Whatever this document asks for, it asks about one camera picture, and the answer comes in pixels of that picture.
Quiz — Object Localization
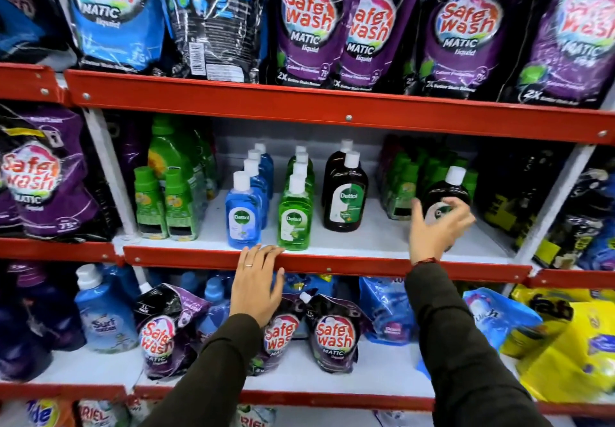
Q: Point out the person's right hand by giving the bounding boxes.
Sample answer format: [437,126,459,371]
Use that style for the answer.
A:
[408,196,477,265]

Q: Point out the person's left hand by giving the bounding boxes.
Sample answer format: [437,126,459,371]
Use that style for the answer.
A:
[230,244,285,328]

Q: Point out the dark bottle with white cap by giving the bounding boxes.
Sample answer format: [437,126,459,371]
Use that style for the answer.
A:
[422,166,472,253]

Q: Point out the person's right forearm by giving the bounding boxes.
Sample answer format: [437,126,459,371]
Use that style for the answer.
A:
[405,262,553,427]

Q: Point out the person's left forearm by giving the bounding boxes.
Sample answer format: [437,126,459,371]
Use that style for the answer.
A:
[139,314,263,427]

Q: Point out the group of green-capped bottles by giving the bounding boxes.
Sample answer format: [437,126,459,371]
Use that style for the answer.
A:
[377,135,479,221]

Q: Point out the blue antiseptic bottle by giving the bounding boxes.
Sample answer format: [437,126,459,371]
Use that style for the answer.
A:
[242,159,269,230]
[247,149,273,202]
[254,142,275,199]
[225,171,263,250]

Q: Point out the small purple detergent pouch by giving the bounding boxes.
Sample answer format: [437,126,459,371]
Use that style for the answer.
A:
[303,291,372,375]
[133,283,212,380]
[246,291,309,377]

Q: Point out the blue bottle with blue cap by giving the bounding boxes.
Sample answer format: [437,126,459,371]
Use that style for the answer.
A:
[196,275,232,343]

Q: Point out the dark brown antiseptic bottle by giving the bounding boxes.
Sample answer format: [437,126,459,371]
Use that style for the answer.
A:
[323,151,369,233]
[321,139,354,206]

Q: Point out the small green cleaner bottle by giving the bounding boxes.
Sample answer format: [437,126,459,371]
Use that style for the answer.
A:
[134,166,169,240]
[165,168,201,242]

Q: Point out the large green cleaner bottle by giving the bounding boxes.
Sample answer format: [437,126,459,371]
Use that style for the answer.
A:
[190,122,223,202]
[146,115,208,223]

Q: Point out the white and green detergent pack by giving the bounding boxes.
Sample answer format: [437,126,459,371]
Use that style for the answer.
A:
[234,405,277,427]
[77,400,131,427]

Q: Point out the light blue softener pouch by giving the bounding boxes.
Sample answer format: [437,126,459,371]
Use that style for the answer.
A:
[462,287,545,351]

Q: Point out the white shelf upright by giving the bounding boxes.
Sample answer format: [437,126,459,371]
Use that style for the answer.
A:
[502,143,597,298]
[81,107,141,241]

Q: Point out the light blue detergent bottle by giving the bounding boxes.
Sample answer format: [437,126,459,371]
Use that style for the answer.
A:
[74,263,140,354]

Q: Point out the black pouch with white print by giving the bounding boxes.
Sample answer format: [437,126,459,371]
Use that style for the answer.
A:
[532,166,615,270]

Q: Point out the yellow and black pouch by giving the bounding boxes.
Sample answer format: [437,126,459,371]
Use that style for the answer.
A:
[500,284,615,360]

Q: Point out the yellow detergent pouch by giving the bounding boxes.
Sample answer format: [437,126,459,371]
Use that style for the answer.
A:
[516,299,615,404]

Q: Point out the dark blue detergent bottles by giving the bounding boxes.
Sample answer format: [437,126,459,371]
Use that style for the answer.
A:
[0,260,88,383]

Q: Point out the orange detergent pack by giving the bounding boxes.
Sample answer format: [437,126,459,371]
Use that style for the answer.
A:
[23,398,78,427]

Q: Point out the black detergent pouch blue print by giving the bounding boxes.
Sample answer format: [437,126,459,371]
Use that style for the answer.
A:
[156,0,271,85]

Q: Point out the dark blue detergent pouch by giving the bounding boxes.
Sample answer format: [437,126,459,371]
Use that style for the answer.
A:
[0,0,78,71]

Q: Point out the long red shelf rail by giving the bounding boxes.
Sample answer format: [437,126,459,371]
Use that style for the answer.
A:
[64,69,615,147]
[122,245,533,285]
[131,383,615,419]

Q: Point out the short red shelf rail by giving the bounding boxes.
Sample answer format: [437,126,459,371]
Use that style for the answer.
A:
[0,62,66,106]
[0,237,125,265]
[528,268,615,291]
[0,381,129,402]

